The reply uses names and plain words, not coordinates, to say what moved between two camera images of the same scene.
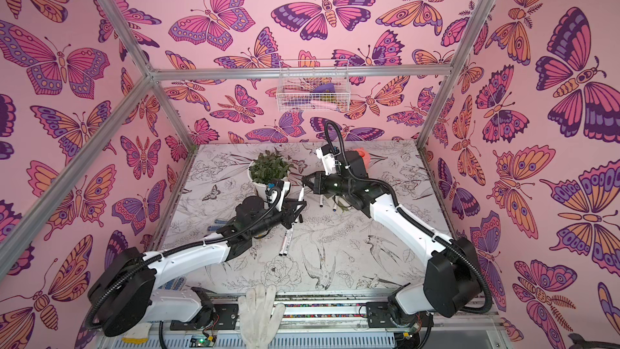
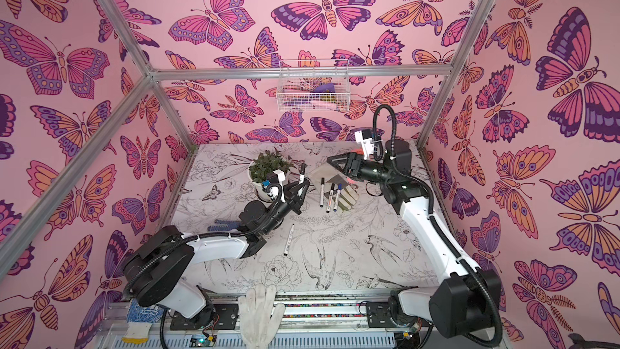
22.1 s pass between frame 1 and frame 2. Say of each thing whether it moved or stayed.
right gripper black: moved
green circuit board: stayed
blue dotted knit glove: stayed
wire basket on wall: stayed
